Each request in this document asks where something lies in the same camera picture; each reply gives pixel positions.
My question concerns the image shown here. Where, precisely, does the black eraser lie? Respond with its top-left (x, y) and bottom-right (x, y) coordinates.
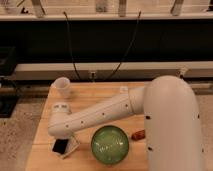
top-left (52, 139), bottom-right (68, 154)

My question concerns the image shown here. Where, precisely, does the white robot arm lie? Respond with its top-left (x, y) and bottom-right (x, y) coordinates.
top-left (48, 75), bottom-right (205, 171)

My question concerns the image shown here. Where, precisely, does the white plastic cup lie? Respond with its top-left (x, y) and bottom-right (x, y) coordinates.
top-left (52, 77), bottom-right (71, 98)

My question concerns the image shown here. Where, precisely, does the green glass bowl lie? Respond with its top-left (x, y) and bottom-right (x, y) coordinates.
top-left (91, 125), bottom-right (129, 165)

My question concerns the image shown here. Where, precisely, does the brown wooden block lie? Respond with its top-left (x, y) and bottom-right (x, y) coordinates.
top-left (131, 130), bottom-right (145, 141)

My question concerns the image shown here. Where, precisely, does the white wall outlet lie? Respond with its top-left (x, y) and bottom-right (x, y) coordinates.
top-left (88, 70), bottom-right (97, 81)

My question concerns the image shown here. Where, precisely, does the right black cable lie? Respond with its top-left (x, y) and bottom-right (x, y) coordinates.
top-left (105, 10), bottom-right (142, 81)

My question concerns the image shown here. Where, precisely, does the black cable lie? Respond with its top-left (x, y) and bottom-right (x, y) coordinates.
top-left (62, 11), bottom-right (82, 81)
top-left (105, 10), bottom-right (142, 81)

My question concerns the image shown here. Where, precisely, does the left black cable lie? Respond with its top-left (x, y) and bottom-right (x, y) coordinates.
top-left (62, 11), bottom-right (82, 81)

